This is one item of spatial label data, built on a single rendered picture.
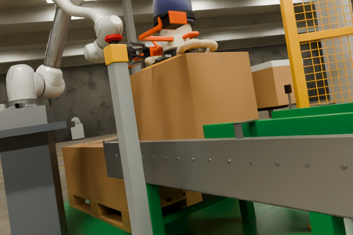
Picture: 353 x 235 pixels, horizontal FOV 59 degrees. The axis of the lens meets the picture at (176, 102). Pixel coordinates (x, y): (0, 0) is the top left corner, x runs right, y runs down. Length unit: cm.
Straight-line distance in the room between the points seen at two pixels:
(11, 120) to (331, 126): 156
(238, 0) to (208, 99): 890
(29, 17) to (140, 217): 830
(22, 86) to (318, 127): 158
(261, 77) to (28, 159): 202
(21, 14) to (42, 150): 756
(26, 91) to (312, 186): 160
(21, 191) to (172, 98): 101
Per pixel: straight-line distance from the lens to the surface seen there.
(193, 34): 159
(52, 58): 214
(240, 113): 151
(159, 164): 135
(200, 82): 137
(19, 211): 199
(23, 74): 201
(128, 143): 119
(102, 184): 235
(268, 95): 291
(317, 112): 147
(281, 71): 292
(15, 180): 196
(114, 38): 124
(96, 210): 255
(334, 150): 83
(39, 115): 188
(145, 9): 927
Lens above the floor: 71
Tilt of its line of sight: 1 degrees up
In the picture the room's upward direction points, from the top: 9 degrees counter-clockwise
